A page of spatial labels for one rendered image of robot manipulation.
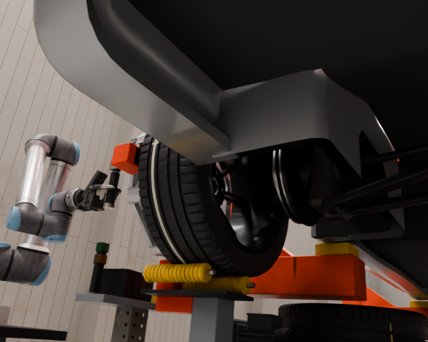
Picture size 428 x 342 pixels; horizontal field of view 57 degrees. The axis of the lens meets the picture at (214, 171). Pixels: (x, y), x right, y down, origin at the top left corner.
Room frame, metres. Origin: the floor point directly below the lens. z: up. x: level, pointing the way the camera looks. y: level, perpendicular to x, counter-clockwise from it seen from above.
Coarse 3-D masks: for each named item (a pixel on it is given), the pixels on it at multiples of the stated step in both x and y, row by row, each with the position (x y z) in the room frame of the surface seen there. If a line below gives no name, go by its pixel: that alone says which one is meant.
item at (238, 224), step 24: (216, 168) 1.39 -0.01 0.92; (240, 168) 1.54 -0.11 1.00; (264, 168) 1.48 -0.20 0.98; (216, 192) 1.41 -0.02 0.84; (240, 192) 1.58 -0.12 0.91; (264, 192) 1.52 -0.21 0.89; (240, 216) 1.58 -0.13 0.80; (264, 216) 1.51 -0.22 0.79; (240, 240) 1.50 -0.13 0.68; (264, 240) 1.43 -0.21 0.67
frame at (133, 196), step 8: (144, 136) 1.24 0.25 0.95; (136, 144) 1.26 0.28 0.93; (224, 168) 1.60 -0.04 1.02; (136, 176) 1.26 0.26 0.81; (224, 176) 1.60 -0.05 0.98; (136, 184) 1.27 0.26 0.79; (128, 192) 1.26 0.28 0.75; (136, 192) 1.24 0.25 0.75; (128, 200) 1.27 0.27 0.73; (136, 200) 1.25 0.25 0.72; (136, 208) 1.28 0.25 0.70; (224, 208) 1.63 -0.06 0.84; (136, 216) 1.30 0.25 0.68; (144, 224) 1.32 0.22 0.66; (144, 232) 1.33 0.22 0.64; (152, 240) 1.36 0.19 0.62; (152, 248) 1.37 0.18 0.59
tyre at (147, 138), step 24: (144, 144) 1.15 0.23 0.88; (144, 168) 1.14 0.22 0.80; (168, 168) 1.09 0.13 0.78; (192, 168) 1.04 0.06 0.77; (144, 192) 1.16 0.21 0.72; (168, 192) 1.11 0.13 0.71; (192, 192) 1.06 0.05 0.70; (144, 216) 1.21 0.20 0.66; (168, 216) 1.15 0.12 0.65; (192, 216) 1.10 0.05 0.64; (216, 216) 1.13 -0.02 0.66; (288, 216) 1.53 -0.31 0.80; (192, 240) 1.17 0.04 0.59; (216, 240) 1.14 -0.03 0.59; (216, 264) 1.23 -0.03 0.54; (240, 264) 1.26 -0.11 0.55; (264, 264) 1.38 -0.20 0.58
